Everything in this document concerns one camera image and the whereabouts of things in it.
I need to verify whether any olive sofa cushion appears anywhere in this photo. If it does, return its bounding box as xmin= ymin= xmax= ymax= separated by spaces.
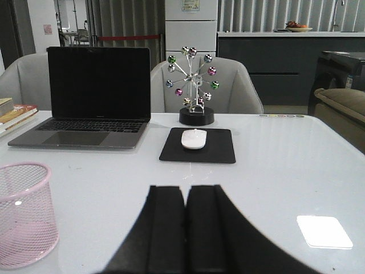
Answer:
xmin=314 ymin=88 xmax=364 ymax=152

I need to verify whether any grey armchair right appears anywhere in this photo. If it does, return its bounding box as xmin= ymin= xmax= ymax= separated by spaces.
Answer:
xmin=151 ymin=55 xmax=263 ymax=114

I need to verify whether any fruit bowl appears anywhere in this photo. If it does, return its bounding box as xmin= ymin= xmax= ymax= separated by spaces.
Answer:
xmin=286 ymin=21 xmax=312 ymax=33

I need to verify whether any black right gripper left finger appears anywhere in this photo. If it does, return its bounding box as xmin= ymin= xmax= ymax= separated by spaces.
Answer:
xmin=102 ymin=186 xmax=185 ymax=273

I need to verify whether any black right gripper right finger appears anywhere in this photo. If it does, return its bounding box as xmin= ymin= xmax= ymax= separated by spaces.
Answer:
xmin=186 ymin=185 xmax=316 ymax=273

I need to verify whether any yellow top book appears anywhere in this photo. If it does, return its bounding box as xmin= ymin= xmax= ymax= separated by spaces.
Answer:
xmin=0 ymin=98 xmax=14 ymax=116

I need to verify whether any grey open laptop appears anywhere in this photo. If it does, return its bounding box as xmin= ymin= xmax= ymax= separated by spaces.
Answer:
xmin=9 ymin=47 xmax=151 ymax=150

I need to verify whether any pink mesh pen holder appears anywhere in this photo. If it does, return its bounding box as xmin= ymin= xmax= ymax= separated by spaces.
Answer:
xmin=1 ymin=162 xmax=59 ymax=269

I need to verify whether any grey armchair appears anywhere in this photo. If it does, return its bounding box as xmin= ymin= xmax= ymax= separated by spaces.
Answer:
xmin=1 ymin=53 xmax=51 ymax=111
xmin=151 ymin=55 xmax=263 ymax=114

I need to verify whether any white refrigerator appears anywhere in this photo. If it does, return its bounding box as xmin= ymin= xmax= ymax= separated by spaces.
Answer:
xmin=165 ymin=0 xmax=218 ymax=57

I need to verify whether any dark grey counter cabinet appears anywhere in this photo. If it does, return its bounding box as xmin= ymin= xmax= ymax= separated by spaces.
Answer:
xmin=217 ymin=31 xmax=364 ymax=106

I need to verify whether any black mouse pad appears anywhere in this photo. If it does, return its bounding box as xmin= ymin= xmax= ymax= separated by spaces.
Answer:
xmin=159 ymin=127 xmax=236 ymax=164

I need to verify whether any grey armchair left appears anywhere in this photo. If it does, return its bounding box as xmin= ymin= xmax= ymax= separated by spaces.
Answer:
xmin=1 ymin=53 xmax=51 ymax=111

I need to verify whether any red barrier belt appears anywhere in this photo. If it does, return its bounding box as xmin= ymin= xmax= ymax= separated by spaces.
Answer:
xmin=98 ymin=34 xmax=161 ymax=41

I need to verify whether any orange middle book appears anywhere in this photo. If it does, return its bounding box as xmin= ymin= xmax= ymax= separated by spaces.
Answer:
xmin=1 ymin=104 xmax=38 ymax=127

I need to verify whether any ferris wheel desk toy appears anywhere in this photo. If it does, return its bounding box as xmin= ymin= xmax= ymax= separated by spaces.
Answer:
xmin=167 ymin=46 xmax=214 ymax=126

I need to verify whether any pale bottom book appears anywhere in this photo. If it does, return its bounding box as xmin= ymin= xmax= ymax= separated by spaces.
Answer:
xmin=0 ymin=114 xmax=36 ymax=137

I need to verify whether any white computer mouse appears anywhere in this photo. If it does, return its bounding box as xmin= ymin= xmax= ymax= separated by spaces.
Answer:
xmin=181 ymin=128 xmax=207 ymax=150

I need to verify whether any background office table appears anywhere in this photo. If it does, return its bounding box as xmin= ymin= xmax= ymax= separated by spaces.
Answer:
xmin=60 ymin=29 xmax=90 ymax=46

